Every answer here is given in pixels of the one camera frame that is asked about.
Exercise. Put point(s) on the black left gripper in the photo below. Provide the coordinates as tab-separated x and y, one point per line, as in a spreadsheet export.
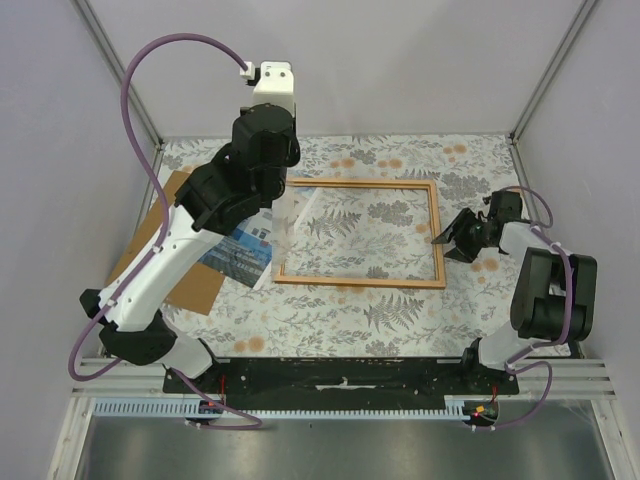
295	151

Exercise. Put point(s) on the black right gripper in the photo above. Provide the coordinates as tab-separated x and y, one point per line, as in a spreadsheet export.
463	221

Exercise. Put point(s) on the clear glass pane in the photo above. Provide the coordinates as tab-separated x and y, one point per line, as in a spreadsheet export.
364	233

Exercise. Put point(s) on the wooden picture frame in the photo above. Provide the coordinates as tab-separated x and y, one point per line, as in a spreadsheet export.
428	185

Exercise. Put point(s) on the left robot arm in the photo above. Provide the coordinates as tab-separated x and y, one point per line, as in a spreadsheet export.
242	180

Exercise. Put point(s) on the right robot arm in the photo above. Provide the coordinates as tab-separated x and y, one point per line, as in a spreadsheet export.
554	297

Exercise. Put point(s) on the building photo print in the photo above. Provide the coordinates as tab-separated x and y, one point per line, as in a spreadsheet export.
246	255

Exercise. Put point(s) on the floral patterned table mat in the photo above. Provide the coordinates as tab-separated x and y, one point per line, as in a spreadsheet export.
300	320

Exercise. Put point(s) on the brown cardboard backing board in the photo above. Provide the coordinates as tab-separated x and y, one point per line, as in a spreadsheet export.
198	288

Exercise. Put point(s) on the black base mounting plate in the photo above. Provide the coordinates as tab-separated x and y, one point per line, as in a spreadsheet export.
350	383

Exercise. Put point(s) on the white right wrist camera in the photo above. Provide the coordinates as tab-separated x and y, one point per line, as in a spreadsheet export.
504	205

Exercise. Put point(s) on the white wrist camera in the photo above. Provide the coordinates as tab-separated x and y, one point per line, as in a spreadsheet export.
273	83
504	205

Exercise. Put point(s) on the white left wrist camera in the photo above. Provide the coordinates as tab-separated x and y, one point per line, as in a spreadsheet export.
273	83

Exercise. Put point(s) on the aluminium rail frame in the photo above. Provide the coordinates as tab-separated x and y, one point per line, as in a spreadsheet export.
142	422

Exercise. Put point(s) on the right aluminium corner post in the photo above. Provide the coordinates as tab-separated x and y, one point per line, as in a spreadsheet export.
561	53

